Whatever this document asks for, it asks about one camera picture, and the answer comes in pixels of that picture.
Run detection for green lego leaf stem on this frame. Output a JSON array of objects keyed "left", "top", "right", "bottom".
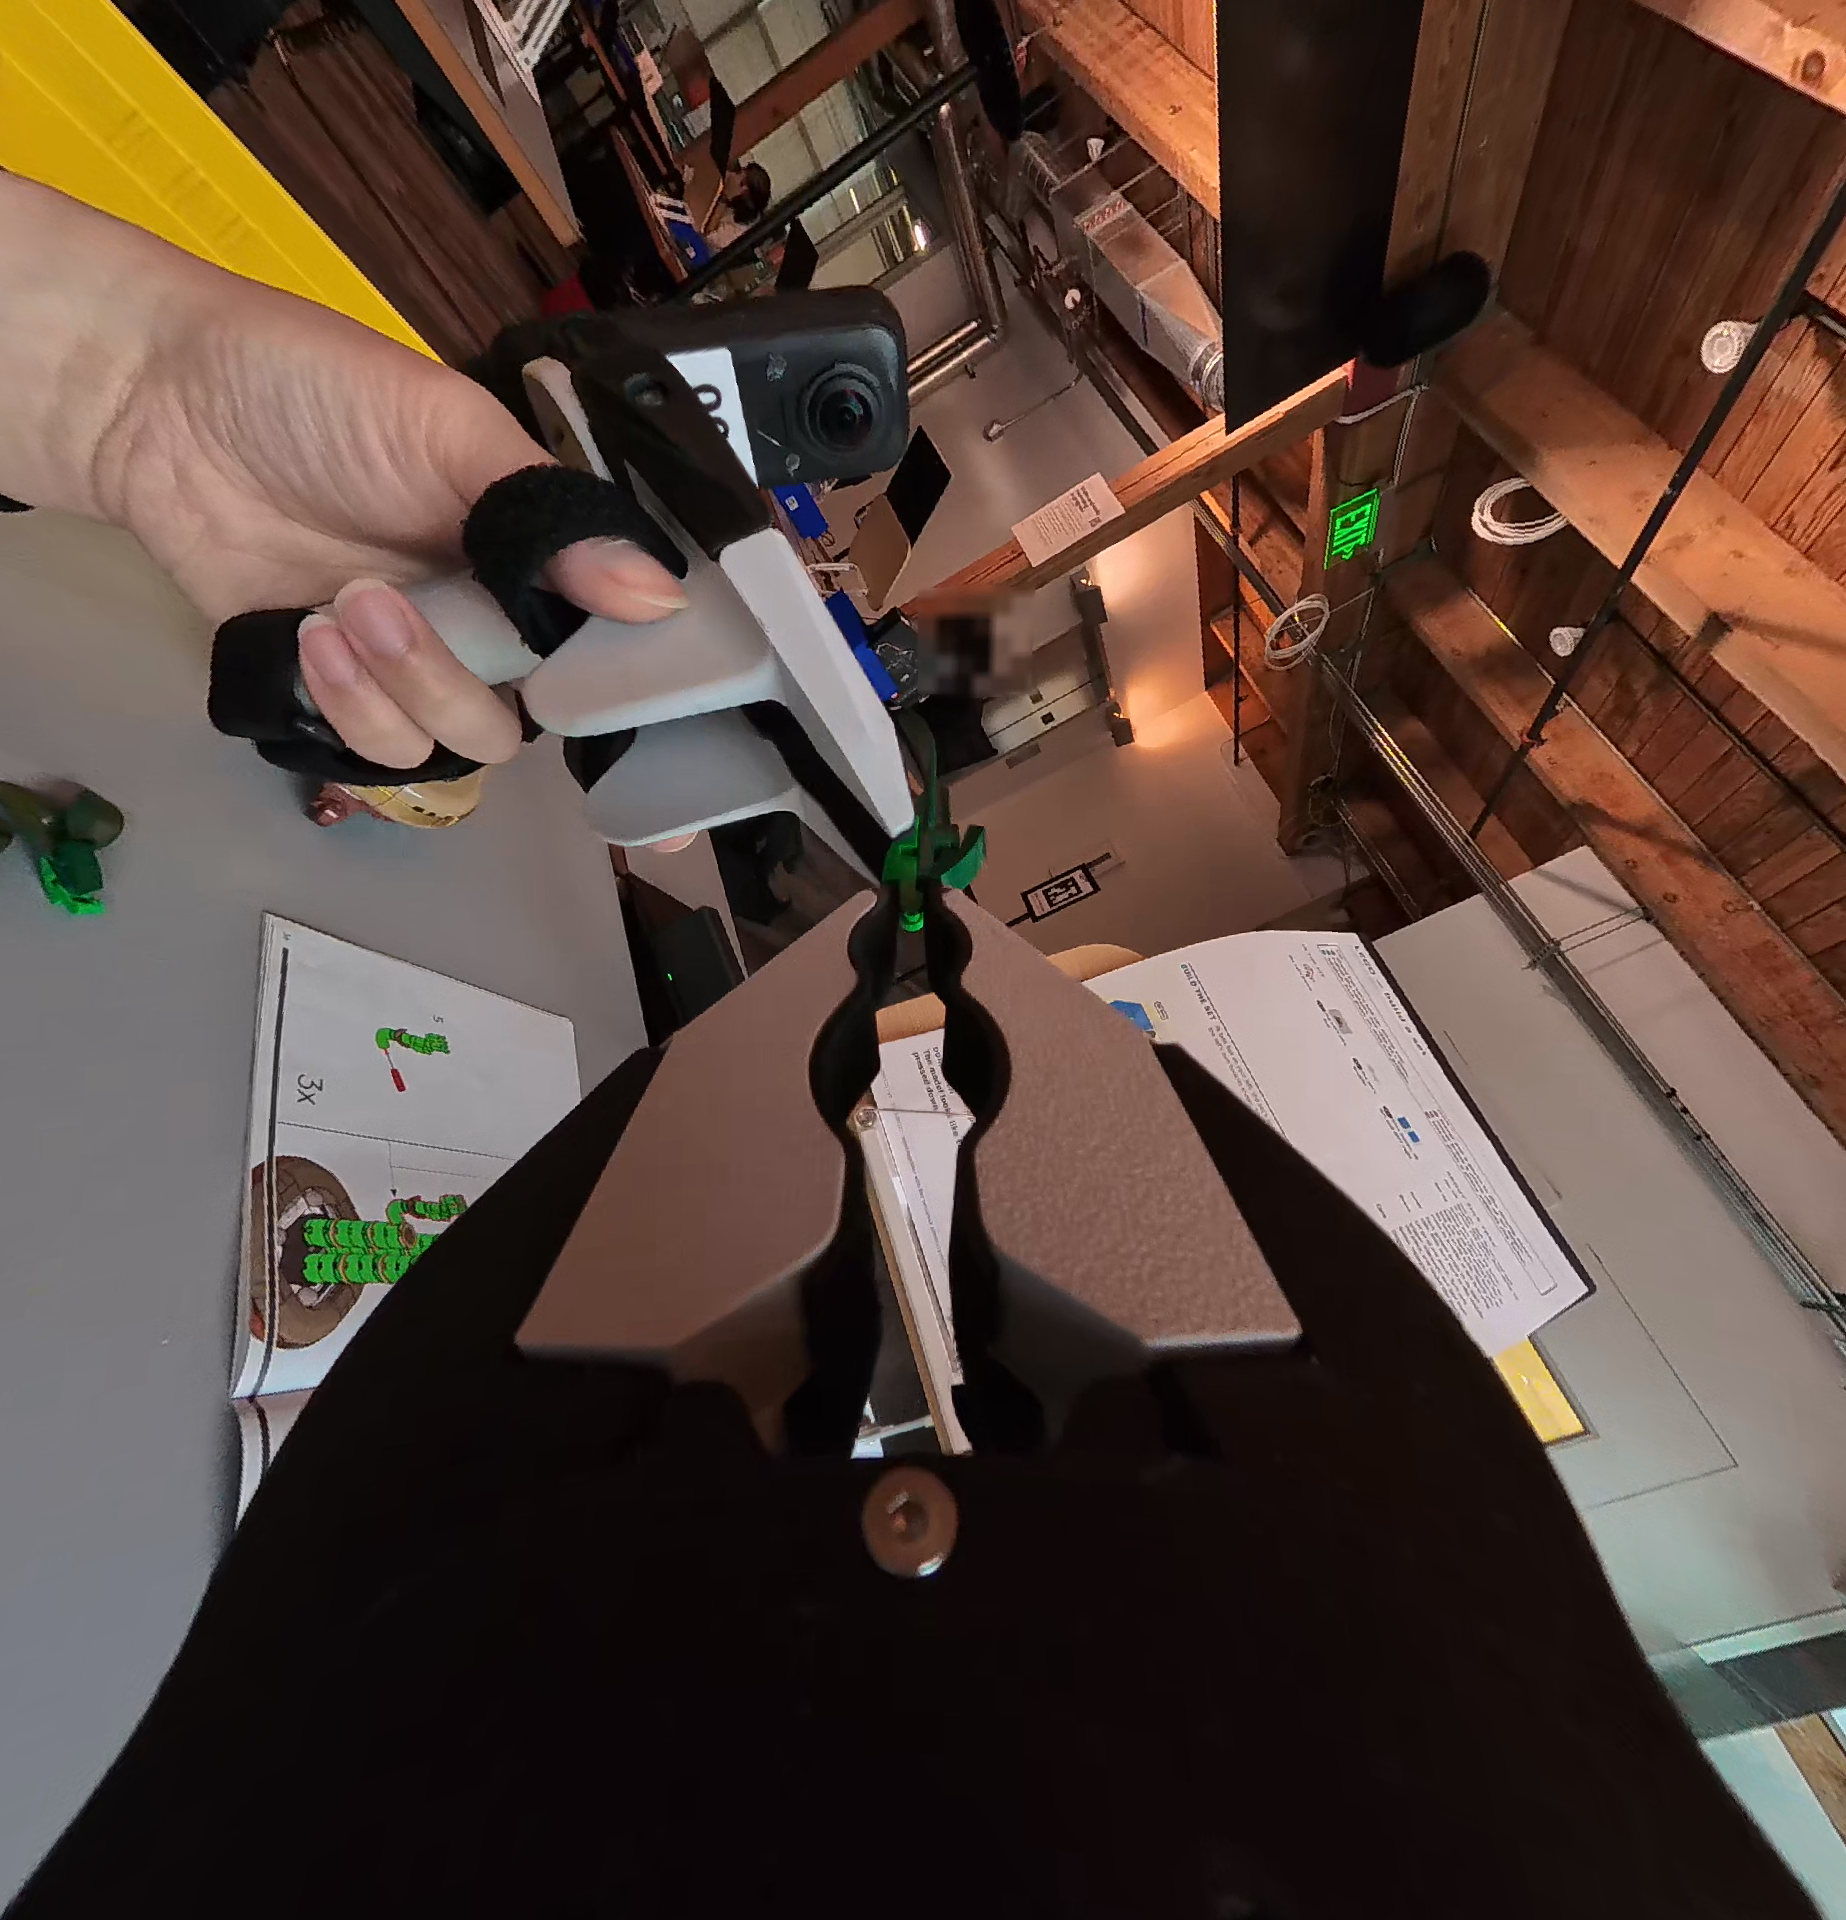
[{"left": 878, "top": 717, "right": 991, "bottom": 935}]

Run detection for wall poster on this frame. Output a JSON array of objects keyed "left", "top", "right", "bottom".
[{"left": 1012, "top": 471, "right": 1117, "bottom": 568}]

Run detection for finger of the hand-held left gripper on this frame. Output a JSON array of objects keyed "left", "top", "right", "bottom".
[
  {"left": 524, "top": 526, "right": 921, "bottom": 841},
  {"left": 582, "top": 717, "right": 808, "bottom": 853}
]

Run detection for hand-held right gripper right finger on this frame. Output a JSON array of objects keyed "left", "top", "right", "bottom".
[{"left": 922, "top": 891, "right": 1305, "bottom": 1459}]

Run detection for lego instruction booklet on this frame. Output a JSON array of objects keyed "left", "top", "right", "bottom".
[{"left": 228, "top": 910, "right": 585, "bottom": 1519}]

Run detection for black overhead bar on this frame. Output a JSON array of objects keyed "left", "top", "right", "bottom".
[{"left": 1214, "top": 0, "right": 1497, "bottom": 432}]

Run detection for loose green lego leaves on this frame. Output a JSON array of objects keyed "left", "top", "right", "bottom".
[{"left": 0, "top": 777, "right": 128, "bottom": 920}]

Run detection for clear acrylic sign holder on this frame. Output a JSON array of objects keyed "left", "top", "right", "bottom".
[{"left": 844, "top": 1033, "right": 975, "bottom": 1459}]

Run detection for person's left hand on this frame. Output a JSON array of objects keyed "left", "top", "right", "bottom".
[{"left": 0, "top": 168, "right": 696, "bottom": 771}]

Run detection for yellow plastic bin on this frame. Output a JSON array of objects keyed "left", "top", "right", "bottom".
[{"left": 0, "top": 0, "right": 449, "bottom": 366}]

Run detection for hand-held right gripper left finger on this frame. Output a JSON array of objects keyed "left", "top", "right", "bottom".
[{"left": 516, "top": 891, "right": 883, "bottom": 1459}]

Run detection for printed paper sheet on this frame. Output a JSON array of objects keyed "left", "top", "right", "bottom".
[{"left": 1085, "top": 926, "right": 1598, "bottom": 1362}]

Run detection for yellow paper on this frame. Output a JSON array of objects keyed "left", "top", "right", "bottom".
[{"left": 1490, "top": 1340, "right": 1588, "bottom": 1446}]

